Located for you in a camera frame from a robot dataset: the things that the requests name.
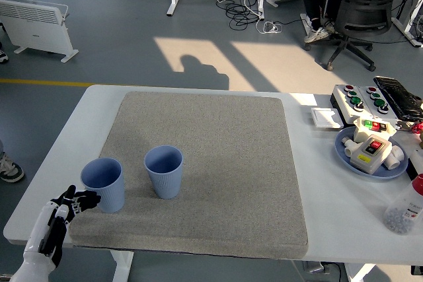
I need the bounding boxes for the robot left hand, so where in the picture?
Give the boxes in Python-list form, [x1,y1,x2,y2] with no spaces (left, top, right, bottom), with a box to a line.
[9,184,102,282]

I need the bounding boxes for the blue ribbed cup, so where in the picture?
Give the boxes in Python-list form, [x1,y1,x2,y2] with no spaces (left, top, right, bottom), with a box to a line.
[80,157,126,214]
[143,145,184,200]

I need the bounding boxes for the white push-button control box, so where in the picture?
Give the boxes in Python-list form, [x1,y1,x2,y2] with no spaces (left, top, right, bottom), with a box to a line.
[358,85,401,122]
[330,84,367,126]

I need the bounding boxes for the white table leg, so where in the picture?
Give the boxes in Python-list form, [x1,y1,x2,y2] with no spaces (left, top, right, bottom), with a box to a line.
[108,250,135,282]
[345,264,377,282]

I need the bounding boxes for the grey-brown mat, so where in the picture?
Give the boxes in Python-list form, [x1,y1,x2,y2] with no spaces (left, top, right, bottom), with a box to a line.
[68,90,309,260]

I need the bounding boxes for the grey power strip under table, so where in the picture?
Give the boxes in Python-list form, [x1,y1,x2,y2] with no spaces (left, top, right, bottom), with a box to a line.
[302,260,341,276]

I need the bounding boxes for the blue plate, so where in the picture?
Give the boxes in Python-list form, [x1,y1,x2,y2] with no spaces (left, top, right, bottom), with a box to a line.
[334,126,410,181]

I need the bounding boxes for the white pipe fitting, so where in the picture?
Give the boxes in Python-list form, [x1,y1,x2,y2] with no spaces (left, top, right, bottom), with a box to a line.
[385,145,406,170]
[342,136,357,158]

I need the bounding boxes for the white box green red buttons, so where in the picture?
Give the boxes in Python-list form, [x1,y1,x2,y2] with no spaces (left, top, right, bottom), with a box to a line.
[353,117,397,143]

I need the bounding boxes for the person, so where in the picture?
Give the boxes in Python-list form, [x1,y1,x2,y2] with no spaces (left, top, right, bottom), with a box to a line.
[303,0,356,44]

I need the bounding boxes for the clear bottle red cap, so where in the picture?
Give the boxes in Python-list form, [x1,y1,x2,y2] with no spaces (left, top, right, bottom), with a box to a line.
[383,173,423,236]

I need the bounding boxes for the black wrapped keyboard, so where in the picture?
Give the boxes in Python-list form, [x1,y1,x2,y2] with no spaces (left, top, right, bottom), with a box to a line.
[373,76,423,121]

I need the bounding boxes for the black office chair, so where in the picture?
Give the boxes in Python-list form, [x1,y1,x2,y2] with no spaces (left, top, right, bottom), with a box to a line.
[305,0,420,72]

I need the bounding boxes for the white switch box red button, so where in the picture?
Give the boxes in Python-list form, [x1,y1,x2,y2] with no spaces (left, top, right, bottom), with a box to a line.
[349,134,393,176]

